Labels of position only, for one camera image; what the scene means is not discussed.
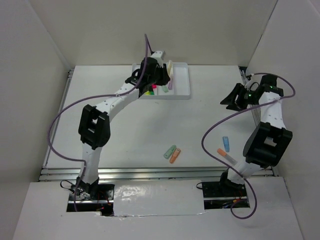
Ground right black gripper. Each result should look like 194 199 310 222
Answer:
220 82 260 112

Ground green pastel long highlighter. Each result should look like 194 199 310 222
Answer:
162 85 169 93

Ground pink pastel highlighter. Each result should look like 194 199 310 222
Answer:
168 74 174 90

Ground yellow pastel highlighter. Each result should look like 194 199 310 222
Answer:
167 60 173 76

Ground blue pastel highlighter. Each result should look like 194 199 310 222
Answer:
222 136 230 153

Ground orange pastel long highlighter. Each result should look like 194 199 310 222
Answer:
217 148 238 166

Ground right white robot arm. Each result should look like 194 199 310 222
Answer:
218 73 293 196

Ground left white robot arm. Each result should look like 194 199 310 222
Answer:
76 57 170 200

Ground white divided plastic tray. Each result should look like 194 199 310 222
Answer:
140 62 191 100

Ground green pastel short highlighter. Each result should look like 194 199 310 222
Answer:
163 144 177 159

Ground orange pastel short highlighter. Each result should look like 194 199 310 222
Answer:
169 148 181 164

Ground white foil cover panel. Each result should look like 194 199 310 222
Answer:
113 180 206 217

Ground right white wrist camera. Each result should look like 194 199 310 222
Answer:
244 73 259 91

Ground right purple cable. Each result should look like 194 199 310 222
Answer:
201 72 297 220

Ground purple cable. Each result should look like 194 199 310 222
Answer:
201 72 297 220
46 34 157 213

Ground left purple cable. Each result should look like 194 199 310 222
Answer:
46 34 157 213

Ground aluminium table frame rails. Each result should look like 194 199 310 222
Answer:
38 66 278 182

